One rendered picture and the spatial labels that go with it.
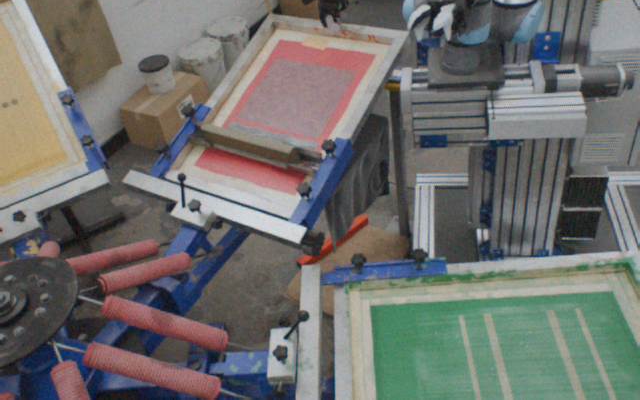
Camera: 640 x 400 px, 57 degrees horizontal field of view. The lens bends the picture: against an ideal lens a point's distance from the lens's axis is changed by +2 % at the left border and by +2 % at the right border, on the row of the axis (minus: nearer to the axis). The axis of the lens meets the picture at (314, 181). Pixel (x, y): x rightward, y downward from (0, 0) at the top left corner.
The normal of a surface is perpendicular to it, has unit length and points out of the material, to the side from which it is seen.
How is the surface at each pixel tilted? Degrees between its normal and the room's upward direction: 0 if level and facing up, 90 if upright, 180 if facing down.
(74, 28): 89
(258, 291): 0
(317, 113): 16
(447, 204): 0
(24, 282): 0
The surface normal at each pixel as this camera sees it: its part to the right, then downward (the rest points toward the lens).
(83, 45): 0.46, 0.53
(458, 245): -0.15, -0.75
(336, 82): -0.28, -0.56
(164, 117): 0.86, 0.22
